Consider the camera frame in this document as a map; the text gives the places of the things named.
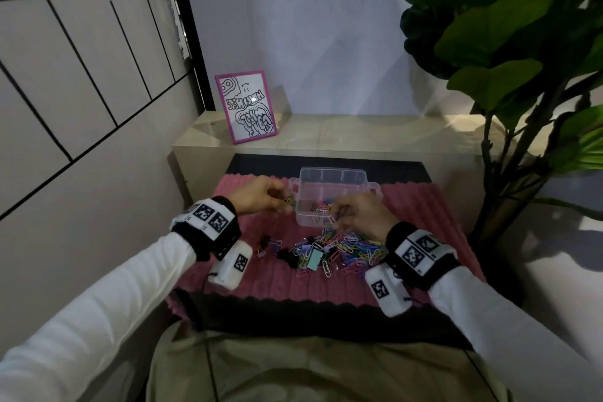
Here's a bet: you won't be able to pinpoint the black right wristband with markers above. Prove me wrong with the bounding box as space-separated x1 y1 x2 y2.
385 221 460 292

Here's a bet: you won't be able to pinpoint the green leafy plant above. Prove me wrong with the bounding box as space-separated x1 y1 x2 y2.
397 0 603 247

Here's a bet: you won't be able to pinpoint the black wristband with markers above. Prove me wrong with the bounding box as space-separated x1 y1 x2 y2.
385 221 460 292
169 195 242 262

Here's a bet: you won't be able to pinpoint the person's right forearm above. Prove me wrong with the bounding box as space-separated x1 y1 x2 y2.
428 264 603 402

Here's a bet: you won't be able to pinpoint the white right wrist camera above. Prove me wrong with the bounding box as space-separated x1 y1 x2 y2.
364 263 413 318

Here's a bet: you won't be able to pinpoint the person's right hand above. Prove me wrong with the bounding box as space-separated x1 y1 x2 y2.
329 193 400 242

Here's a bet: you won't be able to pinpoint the person's olive trousers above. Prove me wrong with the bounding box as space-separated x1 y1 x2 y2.
146 321 512 402

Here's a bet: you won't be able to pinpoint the person's left hand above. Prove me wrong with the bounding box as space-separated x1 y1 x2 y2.
225 175 294 217

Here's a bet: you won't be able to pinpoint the pink ribbed mat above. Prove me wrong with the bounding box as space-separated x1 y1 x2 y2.
165 174 486 318

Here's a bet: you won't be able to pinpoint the person's left forearm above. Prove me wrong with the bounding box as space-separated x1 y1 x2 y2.
0 232 197 402

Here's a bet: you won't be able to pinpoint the black left wristband with markers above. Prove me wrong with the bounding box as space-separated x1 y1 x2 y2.
169 195 242 262

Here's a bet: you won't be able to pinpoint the beige wooden shelf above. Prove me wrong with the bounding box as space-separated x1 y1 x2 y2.
171 113 500 228

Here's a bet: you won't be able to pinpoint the pile of colourful paper clips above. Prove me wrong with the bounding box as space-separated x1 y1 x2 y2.
290 227 389 280
301 198 338 219

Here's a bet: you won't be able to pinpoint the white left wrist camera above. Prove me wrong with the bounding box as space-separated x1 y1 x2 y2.
208 240 253 292

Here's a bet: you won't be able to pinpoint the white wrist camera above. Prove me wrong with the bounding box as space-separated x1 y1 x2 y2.
364 263 413 318
208 240 253 292

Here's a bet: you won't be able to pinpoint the pink framed drawing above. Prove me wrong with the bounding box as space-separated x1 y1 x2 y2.
214 70 279 145

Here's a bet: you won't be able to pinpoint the transparent storage box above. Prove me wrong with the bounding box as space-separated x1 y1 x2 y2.
288 166 383 228

